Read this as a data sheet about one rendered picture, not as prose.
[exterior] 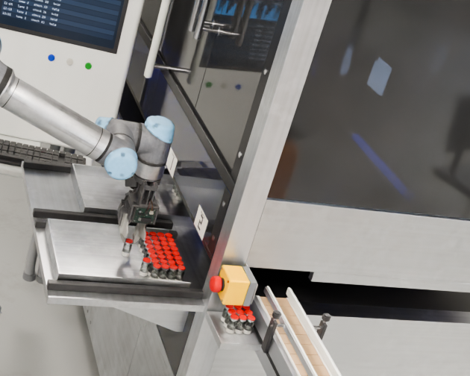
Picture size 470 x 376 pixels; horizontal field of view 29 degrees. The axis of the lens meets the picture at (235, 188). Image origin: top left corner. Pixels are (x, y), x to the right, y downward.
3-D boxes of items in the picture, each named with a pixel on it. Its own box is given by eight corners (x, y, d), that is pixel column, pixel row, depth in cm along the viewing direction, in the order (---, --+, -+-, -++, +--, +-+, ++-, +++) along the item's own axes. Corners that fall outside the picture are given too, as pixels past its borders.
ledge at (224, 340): (255, 319, 235) (257, 313, 234) (271, 351, 224) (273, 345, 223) (204, 316, 230) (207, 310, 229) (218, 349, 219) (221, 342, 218)
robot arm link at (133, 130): (98, 128, 213) (144, 136, 216) (97, 109, 223) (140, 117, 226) (92, 157, 216) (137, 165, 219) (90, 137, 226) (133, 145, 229)
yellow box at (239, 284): (241, 289, 227) (248, 265, 224) (249, 306, 221) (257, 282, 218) (212, 288, 224) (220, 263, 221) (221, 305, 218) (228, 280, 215)
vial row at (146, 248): (144, 245, 249) (148, 230, 247) (157, 282, 234) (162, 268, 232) (136, 244, 248) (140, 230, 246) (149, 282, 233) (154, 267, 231)
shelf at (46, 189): (170, 183, 292) (171, 177, 291) (231, 313, 234) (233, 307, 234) (20, 166, 274) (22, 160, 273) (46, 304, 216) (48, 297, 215)
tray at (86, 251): (165, 239, 255) (168, 229, 253) (187, 294, 233) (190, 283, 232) (45, 229, 242) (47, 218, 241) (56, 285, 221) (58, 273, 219)
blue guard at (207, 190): (95, 8, 390) (103, -33, 382) (214, 257, 230) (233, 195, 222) (93, 8, 389) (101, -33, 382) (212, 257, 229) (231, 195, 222)
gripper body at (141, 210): (126, 224, 229) (136, 183, 224) (120, 207, 236) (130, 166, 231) (155, 227, 232) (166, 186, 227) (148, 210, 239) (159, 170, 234)
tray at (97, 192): (175, 184, 287) (178, 175, 286) (196, 227, 266) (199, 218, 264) (69, 173, 274) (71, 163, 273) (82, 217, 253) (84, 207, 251)
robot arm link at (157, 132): (142, 110, 225) (174, 117, 227) (132, 150, 230) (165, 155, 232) (145, 124, 218) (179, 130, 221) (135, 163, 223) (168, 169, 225)
